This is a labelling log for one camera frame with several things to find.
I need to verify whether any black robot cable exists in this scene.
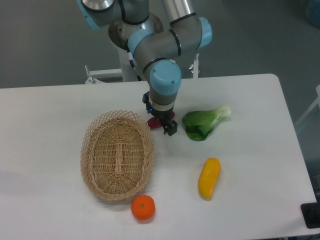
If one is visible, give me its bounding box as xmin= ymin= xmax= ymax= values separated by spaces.
xmin=126 ymin=49 xmax=143 ymax=82

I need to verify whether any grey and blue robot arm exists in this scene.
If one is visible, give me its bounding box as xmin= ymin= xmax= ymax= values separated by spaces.
xmin=77 ymin=0 xmax=213 ymax=136

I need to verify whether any green bok choy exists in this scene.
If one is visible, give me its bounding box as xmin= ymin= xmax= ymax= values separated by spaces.
xmin=182 ymin=104 xmax=232 ymax=142

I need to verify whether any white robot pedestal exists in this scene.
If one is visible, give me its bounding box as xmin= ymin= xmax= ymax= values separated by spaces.
xmin=107 ymin=13 xmax=165 ymax=82

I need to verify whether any black device at table corner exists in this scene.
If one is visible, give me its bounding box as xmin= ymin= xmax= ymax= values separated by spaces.
xmin=300 ymin=202 xmax=320 ymax=229

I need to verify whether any white metal base frame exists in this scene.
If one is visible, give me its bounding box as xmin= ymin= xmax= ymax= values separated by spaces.
xmin=84 ymin=52 xmax=201 ymax=84

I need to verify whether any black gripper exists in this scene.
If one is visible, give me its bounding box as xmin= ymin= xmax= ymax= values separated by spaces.
xmin=142 ymin=91 xmax=178 ymax=136

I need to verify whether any oval wicker basket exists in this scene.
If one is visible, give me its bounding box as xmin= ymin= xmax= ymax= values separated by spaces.
xmin=80 ymin=110 xmax=155 ymax=202

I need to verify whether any dark red sweet potato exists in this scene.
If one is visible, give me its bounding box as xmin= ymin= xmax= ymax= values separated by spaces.
xmin=147 ymin=111 xmax=177 ymax=130

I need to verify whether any yellow squash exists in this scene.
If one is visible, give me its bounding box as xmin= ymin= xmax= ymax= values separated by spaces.
xmin=197 ymin=157 xmax=221 ymax=201

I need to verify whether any orange tangerine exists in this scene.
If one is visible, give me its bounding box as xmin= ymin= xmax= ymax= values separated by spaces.
xmin=130 ymin=195 xmax=156 ymax=221

